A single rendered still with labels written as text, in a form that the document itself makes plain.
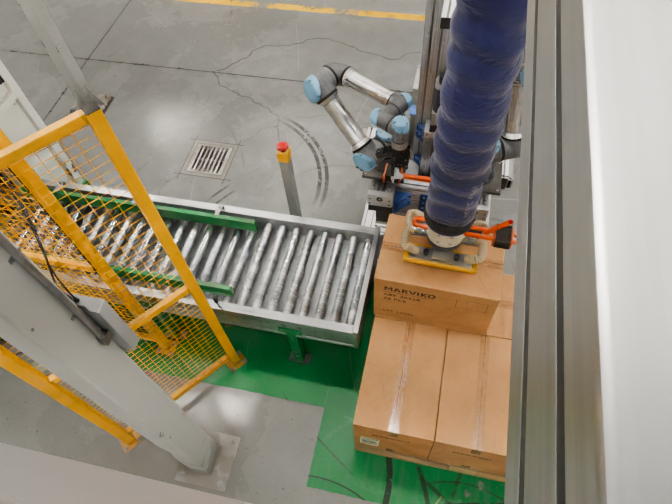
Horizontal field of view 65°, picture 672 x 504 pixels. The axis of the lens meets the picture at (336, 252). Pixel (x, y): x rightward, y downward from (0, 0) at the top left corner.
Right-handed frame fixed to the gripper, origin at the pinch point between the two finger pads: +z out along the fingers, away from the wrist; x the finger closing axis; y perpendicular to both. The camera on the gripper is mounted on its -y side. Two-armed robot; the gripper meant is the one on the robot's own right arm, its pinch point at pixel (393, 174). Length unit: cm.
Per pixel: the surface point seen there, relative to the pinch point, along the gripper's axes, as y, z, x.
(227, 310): -78, 59, -63
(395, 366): 17, 64, -73
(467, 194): 35, -36, -36
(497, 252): 56, 24, -19
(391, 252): 5.5, 24.2, -29.9
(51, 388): -126, 21, -132
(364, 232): -16, 59, 3
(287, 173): -65, 35, 19
